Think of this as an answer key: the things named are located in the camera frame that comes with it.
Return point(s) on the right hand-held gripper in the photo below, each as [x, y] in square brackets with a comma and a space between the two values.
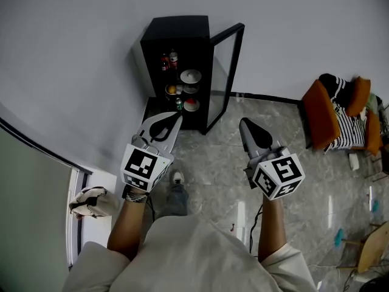
[279, 175]

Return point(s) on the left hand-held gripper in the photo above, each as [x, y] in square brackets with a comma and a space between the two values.
[143, 166]

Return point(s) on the large white plate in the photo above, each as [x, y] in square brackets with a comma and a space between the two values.
[185, 78]

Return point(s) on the white square block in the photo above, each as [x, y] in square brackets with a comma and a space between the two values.
[191, 75]

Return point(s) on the black mini fridge cabinet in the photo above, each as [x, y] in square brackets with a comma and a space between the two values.
[176, 32]

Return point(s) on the person's right forearm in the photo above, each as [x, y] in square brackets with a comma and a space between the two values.
[272, 230]

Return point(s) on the person's left forearm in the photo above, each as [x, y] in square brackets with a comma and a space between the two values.
[129, 227]

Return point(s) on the dark bowl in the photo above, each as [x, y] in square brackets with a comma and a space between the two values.
[167, 92]

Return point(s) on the black baseboard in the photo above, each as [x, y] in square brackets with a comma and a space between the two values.
[267, 97]

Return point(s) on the orange fruit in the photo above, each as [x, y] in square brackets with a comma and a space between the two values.
[172, 89]

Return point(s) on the person's left white sneaker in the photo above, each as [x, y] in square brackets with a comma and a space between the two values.
[177, 176]

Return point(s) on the small white plate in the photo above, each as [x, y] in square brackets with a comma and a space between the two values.
[191, 89]

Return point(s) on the orange armchair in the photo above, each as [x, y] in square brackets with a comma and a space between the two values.
[319, 117]

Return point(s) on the braided wristband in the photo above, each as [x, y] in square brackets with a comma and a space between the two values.
[136, 196]

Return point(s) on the blue jeans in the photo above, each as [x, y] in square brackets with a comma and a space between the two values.
[174, 201]

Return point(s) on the black-and-white striped garment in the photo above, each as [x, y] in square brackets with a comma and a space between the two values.
[349, 129]

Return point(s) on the cream canvas bag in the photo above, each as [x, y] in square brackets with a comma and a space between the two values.
[97, 202]

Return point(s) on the cream shirt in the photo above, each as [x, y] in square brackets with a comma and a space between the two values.
[188, 254]

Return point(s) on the teal plastic item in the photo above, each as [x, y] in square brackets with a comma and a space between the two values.
[339, 237]

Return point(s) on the grey partition panel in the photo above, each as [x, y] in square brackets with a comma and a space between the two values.
[30, 208]

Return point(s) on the wooden chair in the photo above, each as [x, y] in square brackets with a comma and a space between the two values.
[375, 248]

